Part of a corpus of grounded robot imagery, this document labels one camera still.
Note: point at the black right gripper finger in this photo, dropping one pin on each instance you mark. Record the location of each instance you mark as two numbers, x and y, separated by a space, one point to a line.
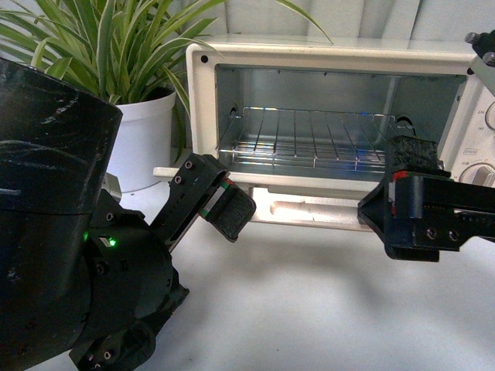
405 153

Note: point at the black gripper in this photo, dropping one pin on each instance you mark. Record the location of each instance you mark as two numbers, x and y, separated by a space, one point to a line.
416 211

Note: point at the glass oven door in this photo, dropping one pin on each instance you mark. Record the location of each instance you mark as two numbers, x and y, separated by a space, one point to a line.
285 200

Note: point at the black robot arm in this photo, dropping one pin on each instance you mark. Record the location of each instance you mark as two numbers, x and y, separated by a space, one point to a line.
79 273

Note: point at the white lower oven knob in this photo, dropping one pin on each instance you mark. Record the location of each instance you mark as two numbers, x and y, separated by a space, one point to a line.
480 174

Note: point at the white oven knob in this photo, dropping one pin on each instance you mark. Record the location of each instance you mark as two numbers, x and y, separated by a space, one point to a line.
490 116
480 174

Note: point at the metal oven rack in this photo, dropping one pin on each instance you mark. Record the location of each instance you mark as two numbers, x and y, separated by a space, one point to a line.
304 139

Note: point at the white upper oven knob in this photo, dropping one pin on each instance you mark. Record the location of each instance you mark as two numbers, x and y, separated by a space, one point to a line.
490 116

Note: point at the white Toshiba toaster oven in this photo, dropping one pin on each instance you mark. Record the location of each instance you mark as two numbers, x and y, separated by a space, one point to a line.
428 83

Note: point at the white plastic flower pot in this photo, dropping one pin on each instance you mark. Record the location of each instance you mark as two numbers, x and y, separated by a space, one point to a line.
143 141

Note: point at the white robot part with bolts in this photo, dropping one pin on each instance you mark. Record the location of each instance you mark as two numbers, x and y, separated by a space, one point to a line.
483 63

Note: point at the white curtain backdrop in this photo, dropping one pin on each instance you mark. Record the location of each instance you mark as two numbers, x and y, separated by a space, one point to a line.
416 20

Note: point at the green spider plant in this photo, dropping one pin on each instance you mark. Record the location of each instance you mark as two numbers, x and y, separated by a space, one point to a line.
121 51

